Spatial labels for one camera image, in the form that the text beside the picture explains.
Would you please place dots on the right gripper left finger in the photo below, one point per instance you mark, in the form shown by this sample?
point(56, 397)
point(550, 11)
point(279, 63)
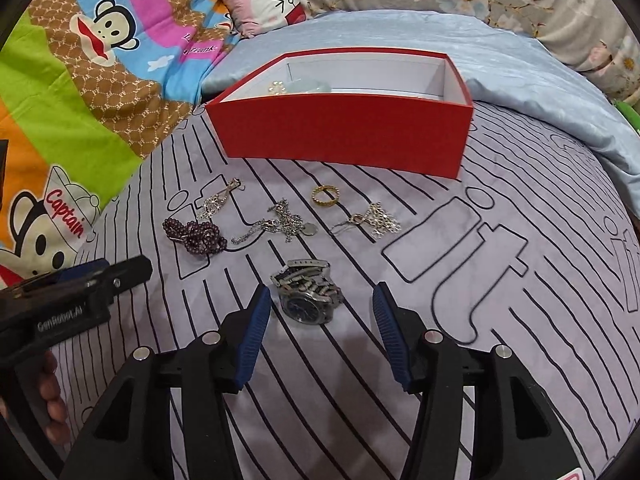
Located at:
point(242, 334)

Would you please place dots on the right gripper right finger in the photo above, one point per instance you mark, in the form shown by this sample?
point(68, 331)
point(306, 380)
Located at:
point(401, 330)

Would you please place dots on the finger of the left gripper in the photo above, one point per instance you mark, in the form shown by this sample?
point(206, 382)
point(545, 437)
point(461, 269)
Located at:
point(63, 275)
point(125, 275)

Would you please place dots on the silver wristwatch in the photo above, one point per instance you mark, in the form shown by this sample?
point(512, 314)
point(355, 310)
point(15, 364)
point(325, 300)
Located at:
point(306, 291)

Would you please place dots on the red jewelry box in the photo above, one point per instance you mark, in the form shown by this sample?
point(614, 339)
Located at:
point(390, 108)

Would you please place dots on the left hand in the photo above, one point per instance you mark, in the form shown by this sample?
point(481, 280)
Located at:
point(37, 379)

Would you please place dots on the cartoon monkey quilt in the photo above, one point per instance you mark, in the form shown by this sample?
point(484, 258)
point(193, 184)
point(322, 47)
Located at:
point(88, 89)

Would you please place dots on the pale green jade bangle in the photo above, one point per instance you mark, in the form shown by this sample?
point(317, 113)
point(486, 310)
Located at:
point(306, 86)

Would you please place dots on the light blue blanket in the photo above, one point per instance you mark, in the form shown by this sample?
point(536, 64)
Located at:
point(498, 66)

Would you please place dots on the pink rabbit pillow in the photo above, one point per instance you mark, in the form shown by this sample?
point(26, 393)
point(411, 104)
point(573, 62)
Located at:
point(256, 17)

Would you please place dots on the green plush toy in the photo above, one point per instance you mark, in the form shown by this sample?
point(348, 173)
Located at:
point(631, 115)

